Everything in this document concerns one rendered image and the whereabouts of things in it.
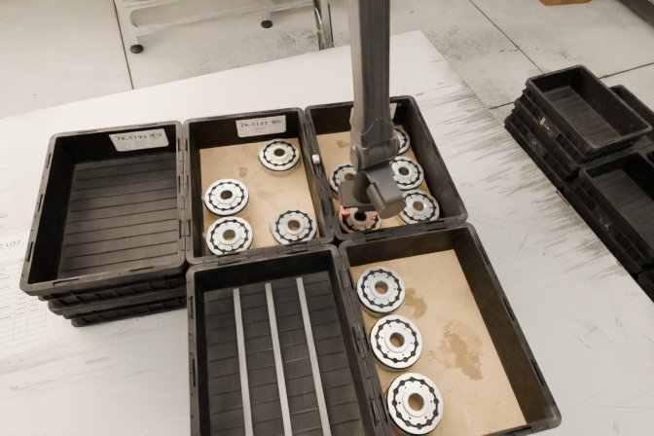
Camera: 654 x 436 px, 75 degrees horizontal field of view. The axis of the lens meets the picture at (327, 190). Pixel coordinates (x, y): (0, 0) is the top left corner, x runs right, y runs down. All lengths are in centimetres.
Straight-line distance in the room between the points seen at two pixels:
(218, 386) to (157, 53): 233
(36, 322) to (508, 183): 129
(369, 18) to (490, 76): 234
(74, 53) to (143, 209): 209
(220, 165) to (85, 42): 214
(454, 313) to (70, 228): 88
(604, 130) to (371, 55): 155
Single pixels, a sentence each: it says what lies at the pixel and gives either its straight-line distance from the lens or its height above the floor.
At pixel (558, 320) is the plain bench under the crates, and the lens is 123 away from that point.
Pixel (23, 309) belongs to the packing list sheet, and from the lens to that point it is 124.
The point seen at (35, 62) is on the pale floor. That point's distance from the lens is 312.
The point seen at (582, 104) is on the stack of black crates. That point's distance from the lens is 214.
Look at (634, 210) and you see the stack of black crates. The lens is 203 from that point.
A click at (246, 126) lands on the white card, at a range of 112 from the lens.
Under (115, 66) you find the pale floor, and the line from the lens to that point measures 291.
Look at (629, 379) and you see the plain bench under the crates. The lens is 127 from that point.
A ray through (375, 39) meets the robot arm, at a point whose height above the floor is 135.
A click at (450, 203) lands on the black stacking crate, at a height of 90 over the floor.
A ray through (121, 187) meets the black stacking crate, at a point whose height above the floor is 83.
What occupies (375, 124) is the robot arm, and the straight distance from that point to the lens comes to 71.
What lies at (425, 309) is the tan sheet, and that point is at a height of 83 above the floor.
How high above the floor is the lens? 170
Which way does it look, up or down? 55 degrees down
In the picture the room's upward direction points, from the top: 5 degrees clockwise
